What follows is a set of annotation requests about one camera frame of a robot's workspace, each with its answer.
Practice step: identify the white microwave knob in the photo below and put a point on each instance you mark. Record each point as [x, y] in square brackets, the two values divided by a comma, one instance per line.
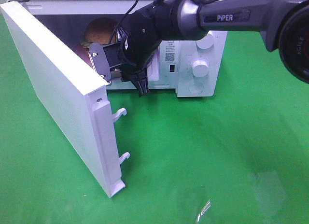
[206, 42]
[200, 68]

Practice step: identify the white microwave oven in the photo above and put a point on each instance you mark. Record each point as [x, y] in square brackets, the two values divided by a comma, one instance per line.
[189, 67]

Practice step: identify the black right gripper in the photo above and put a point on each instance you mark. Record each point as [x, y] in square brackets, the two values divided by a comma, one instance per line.
[130, 55]

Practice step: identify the white upper microwave knob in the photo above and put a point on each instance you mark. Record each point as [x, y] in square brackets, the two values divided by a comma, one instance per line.
[206, 42]

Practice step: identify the burger with lettuce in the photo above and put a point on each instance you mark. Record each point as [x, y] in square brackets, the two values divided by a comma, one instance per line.
[98, 30]

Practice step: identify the round microwave door button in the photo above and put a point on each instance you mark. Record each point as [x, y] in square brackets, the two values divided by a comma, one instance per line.
[196, 88]

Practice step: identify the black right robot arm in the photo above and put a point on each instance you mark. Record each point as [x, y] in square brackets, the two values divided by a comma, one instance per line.
[283, 25]

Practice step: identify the white lower microwave knob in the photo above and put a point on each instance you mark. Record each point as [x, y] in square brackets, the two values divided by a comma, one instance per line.
[200, 68]

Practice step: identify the white microwave door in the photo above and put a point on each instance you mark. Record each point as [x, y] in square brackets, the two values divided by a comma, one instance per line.
[72, 92]

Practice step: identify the white warning label sticker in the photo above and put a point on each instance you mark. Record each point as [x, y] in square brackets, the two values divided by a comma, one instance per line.
[170, 52]

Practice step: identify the pink plate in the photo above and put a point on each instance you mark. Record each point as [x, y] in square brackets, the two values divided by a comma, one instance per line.
[83, 54]

